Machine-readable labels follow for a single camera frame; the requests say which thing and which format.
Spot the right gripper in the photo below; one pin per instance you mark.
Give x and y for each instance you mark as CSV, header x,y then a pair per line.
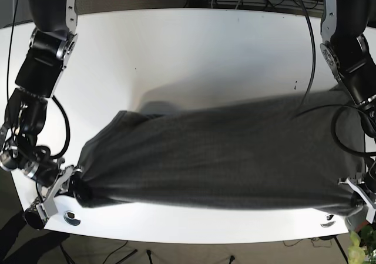
x,y
57,184

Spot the grey plant pot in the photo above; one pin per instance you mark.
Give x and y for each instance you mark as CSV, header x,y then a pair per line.
x,y
356,221

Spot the right silver table grommet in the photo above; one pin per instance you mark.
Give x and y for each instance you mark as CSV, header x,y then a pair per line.
x,y
328,221

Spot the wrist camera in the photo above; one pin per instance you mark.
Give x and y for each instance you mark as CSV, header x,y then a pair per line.
x,y
370,217
46,209

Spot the left silver table grommet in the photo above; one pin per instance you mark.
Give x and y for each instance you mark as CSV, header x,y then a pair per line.
x,y
71,218

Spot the silver table grommet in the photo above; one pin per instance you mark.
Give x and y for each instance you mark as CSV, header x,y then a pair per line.
x,y
71,218
328,221

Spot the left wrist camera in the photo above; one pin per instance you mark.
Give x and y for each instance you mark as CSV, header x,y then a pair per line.
x,y
370,217

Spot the grey T-shirt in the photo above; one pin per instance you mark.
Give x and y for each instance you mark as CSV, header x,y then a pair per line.
x,y
250,155

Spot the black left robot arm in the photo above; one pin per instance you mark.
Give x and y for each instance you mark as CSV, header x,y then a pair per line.
x,y
347,53

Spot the black gold spotted cup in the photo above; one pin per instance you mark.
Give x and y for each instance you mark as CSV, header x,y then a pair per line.
x,y
35,216

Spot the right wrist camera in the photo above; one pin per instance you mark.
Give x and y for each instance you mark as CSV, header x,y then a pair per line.
x,y
46,209

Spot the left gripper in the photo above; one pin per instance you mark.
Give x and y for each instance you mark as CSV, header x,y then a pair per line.
x,y
362,188

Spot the green plant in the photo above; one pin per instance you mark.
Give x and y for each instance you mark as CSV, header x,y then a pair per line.
x,y
362,248

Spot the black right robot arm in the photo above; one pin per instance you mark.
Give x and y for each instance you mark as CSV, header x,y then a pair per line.
x,y
50,47

